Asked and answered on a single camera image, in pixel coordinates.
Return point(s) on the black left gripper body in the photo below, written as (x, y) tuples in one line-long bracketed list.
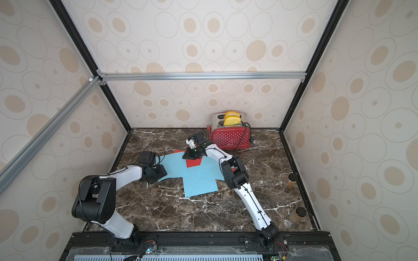
[(156, 173)]

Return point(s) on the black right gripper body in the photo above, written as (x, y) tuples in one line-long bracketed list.
[(192, 153)]

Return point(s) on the light blue paper sheet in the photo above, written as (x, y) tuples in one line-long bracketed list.
[(175, 166)]

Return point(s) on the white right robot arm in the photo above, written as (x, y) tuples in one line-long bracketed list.
[(236, 177)]

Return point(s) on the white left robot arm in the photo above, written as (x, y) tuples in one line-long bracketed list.
[(96, 201)]

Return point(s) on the red polka dot toaster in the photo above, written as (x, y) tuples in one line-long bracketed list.
[(229, 137)]

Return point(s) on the yellow toast slice front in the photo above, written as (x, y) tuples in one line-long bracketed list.
[(232, 120)]

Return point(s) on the yellow toast slice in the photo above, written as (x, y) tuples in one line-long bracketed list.
[(232, 120), (232, 114)]

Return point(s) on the yellow toast slice rear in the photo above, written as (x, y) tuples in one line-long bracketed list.
[(232, 114)]

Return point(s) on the jar with black lid far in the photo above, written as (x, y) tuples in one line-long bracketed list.
[(290, 181)]

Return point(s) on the jar with black lid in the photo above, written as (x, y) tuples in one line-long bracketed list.
[(290, 181), (298, 215)]

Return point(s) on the jar with black lid near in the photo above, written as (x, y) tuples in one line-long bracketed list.
[(298, 215)]

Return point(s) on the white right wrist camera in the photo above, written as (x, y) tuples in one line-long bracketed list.
[(196, 140)]

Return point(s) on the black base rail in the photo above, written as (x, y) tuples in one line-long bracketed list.
[(201, 246)]

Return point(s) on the horizontal aluminium frame bar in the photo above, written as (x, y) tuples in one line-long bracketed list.
[(206, 76)]

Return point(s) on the diagonal aluminium frame bar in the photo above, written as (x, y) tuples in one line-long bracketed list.
[(21, 160)]

